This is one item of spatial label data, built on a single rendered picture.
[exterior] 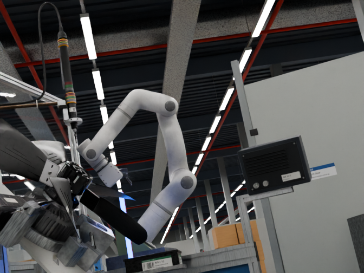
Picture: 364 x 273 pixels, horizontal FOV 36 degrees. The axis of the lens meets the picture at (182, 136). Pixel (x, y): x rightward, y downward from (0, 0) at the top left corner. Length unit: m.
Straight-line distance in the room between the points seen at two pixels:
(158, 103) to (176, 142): 0.22
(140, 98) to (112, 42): 8.16
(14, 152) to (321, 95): 2.36
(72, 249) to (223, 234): 8.34
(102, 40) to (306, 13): 4.13
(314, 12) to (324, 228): 8.40
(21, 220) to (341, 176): 2.37
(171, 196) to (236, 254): 0.62
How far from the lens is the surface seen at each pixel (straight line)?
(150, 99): 2.80
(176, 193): 2.79
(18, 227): 1.89
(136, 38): 10.96
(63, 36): 2.41
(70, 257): 2.05
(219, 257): 2.34
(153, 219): 2.82
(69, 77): 2.33
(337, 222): 3.71
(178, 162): 2.88
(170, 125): 2.85
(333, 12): 11.91
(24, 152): 2.05
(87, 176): 2.14
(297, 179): 2.27
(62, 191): 1.83
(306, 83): 3.88
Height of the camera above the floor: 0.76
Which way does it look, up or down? 14 degrees up
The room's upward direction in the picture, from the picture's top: 11 degrees counter-clockwise
